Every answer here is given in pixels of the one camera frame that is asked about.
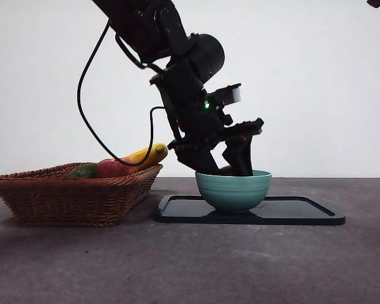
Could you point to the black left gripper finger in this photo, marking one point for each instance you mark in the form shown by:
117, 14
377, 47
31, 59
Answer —
242, 155
198, 160

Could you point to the dark purple plum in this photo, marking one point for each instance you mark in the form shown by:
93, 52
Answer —
228, 171

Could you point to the teal ribbed bowl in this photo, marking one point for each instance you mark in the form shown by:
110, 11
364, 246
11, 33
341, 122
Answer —
232, 193

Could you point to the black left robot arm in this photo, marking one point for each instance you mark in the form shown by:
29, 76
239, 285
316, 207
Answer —
177, 79

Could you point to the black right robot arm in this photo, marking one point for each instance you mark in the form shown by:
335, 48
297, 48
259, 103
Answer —
375, 3

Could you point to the yellow banana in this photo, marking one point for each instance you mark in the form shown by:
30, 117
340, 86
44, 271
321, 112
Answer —
160, 152

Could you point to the orange fruit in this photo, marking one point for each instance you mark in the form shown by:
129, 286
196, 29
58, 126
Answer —
132, 168

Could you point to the black rectangular tray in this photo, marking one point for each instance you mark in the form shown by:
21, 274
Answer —
297, 210

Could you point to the red apple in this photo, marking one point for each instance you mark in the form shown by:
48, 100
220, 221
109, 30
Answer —
109, 169

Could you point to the green fruit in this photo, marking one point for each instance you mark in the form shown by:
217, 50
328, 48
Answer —
82, 171

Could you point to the brown wicker basket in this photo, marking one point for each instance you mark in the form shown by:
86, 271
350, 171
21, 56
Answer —
69, 202

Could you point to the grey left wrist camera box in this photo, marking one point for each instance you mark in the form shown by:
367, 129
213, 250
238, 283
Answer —
231, 95

